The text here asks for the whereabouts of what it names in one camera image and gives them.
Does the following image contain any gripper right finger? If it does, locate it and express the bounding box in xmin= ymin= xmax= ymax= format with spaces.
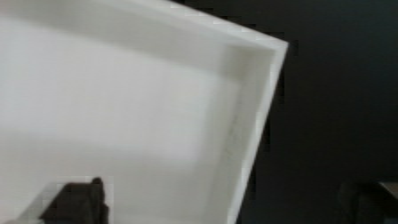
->
xmin=338 ymin=182 xmax=398 ymax=224

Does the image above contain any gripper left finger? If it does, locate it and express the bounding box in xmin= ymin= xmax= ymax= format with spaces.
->
xmin=40 ymin=177 xmax=111 ymax=224

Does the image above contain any white drawer cabinet box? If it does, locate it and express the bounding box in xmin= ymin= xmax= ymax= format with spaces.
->
xmin=0 ymin=0 xmax=289 ymax=224

